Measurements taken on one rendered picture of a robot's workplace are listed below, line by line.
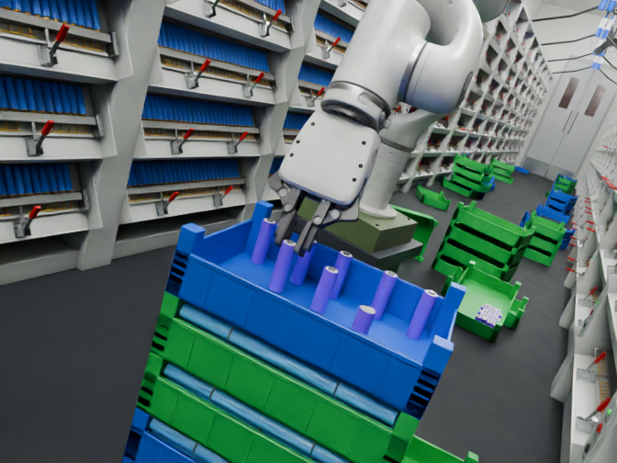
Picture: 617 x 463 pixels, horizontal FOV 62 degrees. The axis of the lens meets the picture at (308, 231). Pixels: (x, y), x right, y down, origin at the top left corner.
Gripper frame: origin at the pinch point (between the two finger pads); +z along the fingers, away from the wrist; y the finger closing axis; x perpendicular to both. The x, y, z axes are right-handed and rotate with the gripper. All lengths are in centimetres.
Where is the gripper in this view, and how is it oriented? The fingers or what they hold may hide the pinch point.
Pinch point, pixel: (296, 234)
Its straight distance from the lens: 61.8
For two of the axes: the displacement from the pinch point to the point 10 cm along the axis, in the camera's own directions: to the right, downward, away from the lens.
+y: -8.9, -3.8, 2.5
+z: -4.2, 9.0, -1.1
